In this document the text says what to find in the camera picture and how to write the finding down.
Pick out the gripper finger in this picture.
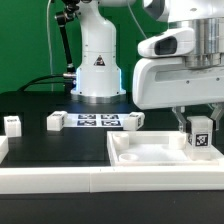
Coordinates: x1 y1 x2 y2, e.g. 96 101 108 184
210 102 224 131
172 106 187 132

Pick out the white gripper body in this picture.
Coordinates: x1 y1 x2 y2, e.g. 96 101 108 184
132 27 224 110

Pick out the white square tabletop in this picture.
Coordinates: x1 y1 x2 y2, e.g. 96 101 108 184
107 131 224 166

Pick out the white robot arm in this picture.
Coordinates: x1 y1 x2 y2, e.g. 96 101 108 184
72 0 224 131

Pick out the AprilTag base sheet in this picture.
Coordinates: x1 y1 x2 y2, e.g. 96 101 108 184
64 113 127 127

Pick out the grey cable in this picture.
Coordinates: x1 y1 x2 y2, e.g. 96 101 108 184
126 0 149 41

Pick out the black cable bundle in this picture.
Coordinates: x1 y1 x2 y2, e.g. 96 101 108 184
18 73 78 93

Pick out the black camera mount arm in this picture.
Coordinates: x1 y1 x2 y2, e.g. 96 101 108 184
55 0 80 74

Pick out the white U-shaped obstacle wall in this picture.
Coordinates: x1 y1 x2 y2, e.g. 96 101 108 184
0 134 224 195

